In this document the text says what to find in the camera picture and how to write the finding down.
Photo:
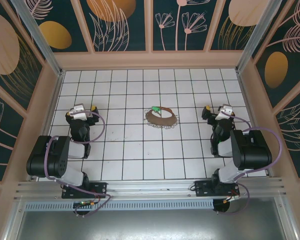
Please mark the green key tag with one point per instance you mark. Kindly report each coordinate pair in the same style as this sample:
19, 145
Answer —
155, 108

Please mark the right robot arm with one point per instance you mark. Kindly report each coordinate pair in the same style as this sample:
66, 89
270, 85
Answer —
252, 150

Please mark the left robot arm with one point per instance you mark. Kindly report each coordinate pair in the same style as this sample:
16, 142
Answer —
40, 155

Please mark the small green circuit board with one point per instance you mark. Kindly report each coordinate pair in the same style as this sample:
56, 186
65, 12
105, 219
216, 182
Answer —
84, 203

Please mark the grey metal sheet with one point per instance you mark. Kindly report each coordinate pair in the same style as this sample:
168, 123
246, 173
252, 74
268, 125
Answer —
150, 225

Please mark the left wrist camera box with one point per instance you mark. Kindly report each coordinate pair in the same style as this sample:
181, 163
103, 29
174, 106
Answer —
80, 112

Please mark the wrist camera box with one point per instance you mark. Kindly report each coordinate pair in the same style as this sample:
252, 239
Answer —
225, 112
80, 112

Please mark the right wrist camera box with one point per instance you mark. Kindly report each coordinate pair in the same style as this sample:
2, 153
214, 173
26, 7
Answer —
225, 112

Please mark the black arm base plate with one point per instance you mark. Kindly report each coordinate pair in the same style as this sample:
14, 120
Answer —
202, 190
100, 190

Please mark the aluminium frame post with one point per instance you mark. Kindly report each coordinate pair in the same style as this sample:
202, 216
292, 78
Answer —
40, 42
257, 37

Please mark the aluminium mounting rail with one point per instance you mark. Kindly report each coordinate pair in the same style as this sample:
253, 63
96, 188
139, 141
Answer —
150, 187

